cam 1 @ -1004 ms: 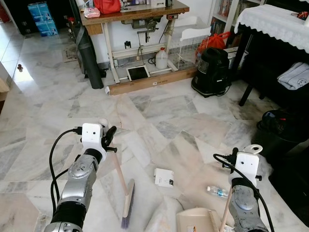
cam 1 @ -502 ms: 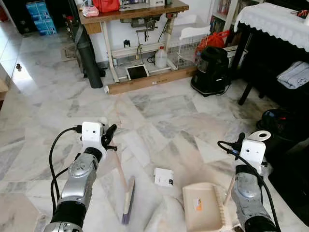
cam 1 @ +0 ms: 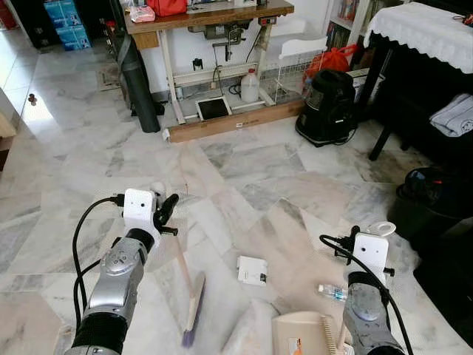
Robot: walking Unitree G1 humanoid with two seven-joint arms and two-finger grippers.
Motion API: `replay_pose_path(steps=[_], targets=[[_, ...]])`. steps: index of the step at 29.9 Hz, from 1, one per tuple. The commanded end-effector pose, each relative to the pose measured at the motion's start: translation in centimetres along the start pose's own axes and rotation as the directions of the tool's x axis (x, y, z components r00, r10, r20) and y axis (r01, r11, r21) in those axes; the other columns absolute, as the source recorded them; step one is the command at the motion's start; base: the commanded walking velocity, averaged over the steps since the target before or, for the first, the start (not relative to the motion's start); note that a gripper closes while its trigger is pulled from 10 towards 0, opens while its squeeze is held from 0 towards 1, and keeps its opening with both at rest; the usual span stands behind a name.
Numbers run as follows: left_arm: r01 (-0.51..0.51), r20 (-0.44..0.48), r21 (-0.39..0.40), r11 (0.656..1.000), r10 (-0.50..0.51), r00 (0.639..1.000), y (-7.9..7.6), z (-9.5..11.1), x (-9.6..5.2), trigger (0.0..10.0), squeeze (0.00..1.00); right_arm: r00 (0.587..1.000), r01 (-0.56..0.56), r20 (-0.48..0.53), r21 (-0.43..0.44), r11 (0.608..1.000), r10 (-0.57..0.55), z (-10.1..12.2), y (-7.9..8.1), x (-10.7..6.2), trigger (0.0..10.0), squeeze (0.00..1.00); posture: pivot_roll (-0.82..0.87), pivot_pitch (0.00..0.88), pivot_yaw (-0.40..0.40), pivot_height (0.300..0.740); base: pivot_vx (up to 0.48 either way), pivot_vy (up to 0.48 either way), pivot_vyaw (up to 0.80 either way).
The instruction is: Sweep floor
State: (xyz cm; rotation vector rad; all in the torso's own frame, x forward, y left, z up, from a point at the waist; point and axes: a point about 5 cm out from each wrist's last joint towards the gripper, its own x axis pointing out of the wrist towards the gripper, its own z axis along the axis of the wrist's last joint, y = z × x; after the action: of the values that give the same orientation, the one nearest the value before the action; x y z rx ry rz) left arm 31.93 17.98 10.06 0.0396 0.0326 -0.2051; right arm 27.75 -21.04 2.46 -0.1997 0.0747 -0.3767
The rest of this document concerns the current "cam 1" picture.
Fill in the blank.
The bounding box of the pink plastic packet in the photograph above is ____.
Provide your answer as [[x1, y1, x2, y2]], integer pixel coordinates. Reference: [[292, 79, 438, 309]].
[[127, 6, 157, 24]]

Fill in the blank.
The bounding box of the blue carton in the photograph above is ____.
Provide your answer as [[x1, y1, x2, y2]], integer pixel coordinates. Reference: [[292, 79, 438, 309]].
[[43, 0, 83, 27], [55, 24, 92, 52]]

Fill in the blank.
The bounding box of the white plastic jug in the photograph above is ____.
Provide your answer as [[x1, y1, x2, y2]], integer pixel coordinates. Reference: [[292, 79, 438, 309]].
[[240, 68, 261, 104]]

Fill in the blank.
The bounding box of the red plastic bag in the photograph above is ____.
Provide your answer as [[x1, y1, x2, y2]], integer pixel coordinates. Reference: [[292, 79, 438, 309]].
[[304, 44, 360, 79]]

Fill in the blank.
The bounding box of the black vacuum cleaner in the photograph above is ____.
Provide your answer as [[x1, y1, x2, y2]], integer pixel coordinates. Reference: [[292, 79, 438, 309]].
[[296, 69, 360, 147]]

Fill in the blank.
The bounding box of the black bag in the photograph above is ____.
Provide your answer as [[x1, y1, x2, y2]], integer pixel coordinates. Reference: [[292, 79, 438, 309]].
[[412, 218, 473, 348]]

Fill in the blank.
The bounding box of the black pedal with white frame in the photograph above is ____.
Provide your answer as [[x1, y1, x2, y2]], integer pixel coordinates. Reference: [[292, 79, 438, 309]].
[[196, 96, 233, 122]]

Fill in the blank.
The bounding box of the white wire rack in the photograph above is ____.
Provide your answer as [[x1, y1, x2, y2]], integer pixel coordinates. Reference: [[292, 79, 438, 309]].
[[262, 37, 330, 104]]

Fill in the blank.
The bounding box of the long brown cardboard box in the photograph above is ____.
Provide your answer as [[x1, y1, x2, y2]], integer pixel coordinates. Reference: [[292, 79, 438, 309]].
[[164, 100, 305, 144]]

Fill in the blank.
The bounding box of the clear plastic bottle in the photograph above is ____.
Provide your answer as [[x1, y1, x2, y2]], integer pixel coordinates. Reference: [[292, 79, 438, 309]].
[[318, 284, 348, 302]]

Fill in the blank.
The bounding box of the grey folded cloth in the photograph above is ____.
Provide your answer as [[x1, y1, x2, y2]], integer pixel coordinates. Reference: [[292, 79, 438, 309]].
[[430, 92, 473, 138]]

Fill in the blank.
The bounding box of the black piano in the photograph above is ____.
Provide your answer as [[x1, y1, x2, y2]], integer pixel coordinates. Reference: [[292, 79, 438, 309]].
[[368, 33, 473, 161]]

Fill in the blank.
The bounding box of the small white cardboard box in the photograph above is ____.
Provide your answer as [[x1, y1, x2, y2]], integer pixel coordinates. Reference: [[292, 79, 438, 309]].
[[236, 256, 268, 287]]

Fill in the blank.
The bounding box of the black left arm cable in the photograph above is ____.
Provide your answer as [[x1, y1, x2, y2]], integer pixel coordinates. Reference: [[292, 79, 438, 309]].
[[72, 194, 126, 328]]

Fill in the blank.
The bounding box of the black rolled mat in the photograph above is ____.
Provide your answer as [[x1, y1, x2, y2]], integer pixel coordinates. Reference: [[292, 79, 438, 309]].
[[118, 33, 163, 135]]

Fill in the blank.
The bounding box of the black waste bin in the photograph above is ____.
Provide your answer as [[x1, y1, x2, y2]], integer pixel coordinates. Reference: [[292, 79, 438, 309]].
[[388, 166, 473, 245]]

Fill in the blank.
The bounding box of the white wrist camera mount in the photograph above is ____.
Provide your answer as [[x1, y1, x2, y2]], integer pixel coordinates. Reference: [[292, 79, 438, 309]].
[[122, 189, 160, 245], [353, 233, 390, 277]]

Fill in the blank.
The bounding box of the red cloth bag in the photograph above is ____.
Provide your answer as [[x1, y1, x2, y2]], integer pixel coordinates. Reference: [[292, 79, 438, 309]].
[[146, 0, 188, 17]]

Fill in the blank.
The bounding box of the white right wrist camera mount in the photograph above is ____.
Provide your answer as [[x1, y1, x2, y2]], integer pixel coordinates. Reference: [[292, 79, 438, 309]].
[[353, 233, 390, 277]]

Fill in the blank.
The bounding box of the wooden sewing table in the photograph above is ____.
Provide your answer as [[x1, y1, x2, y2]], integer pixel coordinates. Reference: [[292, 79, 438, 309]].
[[122, 0, 296, 126]]

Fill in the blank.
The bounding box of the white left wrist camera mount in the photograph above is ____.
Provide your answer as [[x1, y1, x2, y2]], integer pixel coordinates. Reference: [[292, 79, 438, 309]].
[[122, 189, 160, 245]]

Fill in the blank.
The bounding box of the white lace cloth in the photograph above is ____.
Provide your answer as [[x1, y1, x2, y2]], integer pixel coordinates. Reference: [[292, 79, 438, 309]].
[[364, 2, 473, 75]]

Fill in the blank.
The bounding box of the white bookshelf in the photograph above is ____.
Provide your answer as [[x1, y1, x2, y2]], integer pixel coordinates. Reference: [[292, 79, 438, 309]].
[[325, 0, 371, 50]]

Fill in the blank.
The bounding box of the beige plastic dustpan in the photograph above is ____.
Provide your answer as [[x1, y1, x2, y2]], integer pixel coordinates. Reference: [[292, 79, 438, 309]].
[[271, 221, 397, 355]]

